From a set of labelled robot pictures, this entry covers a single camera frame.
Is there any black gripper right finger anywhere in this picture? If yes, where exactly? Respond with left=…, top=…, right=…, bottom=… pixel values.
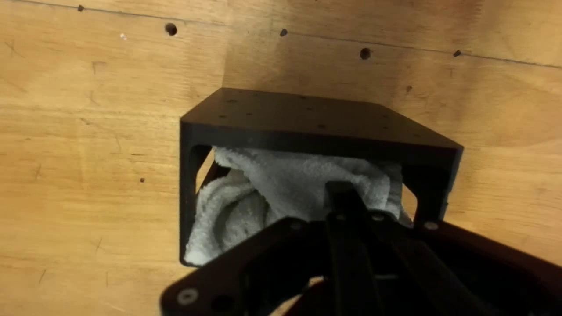
left=350, top=183, right=562, bottom=316

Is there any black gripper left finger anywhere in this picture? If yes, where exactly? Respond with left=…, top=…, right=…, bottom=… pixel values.
left=159, top=180, right=357, bottom=316

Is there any white terry towel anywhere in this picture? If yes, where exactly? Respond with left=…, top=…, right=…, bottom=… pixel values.
left=183, top=145, right=411, bottom=268

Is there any black perforated box container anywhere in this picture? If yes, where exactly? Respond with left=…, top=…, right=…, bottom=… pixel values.
left=178, top=87, right=466, bottom=269

